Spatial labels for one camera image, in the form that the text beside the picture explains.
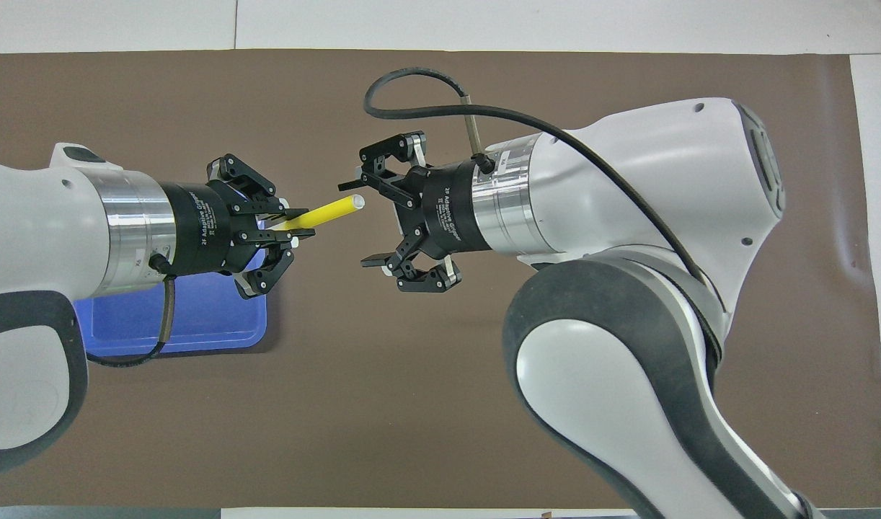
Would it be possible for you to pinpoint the brown table mat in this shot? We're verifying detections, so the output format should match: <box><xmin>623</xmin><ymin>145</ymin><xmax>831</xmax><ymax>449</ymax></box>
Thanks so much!
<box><xmin>0</xmin><ymin>49</ymin><xmax>881</xmax><ymax>509</ymax></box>

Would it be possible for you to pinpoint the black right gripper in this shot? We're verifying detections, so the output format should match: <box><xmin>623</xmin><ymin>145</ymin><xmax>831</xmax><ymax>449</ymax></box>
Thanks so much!
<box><xmin>337</xmin><ymin>131</ymin><xmax>494</xmax><ymax>293</ymax></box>

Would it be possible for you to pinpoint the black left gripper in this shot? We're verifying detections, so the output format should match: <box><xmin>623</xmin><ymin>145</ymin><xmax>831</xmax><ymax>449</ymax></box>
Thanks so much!
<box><xmin>159</xmin><ymin>154</ymin><xmax>317</xmax><ymax>299</ymax></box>

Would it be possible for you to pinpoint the yellow pen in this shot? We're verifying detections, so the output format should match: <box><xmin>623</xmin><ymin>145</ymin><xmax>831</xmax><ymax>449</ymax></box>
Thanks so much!
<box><xmin>271</xmin><ymin>195</ymin><xmax>366</xmax><ymax>233</ymax></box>

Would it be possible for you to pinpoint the blue plastic tray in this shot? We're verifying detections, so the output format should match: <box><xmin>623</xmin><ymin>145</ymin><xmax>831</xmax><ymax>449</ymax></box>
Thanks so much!
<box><xmin>73</xmin><ymin>268</ymin><xmax>268</xmax><ymax>358</ymax></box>

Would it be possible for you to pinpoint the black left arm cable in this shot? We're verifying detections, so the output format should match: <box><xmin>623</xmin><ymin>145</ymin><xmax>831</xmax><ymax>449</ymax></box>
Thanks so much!
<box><xmin>87</xmin><ymin>256</ymin><xmax>178</xmax><ymax>368</ymax></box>

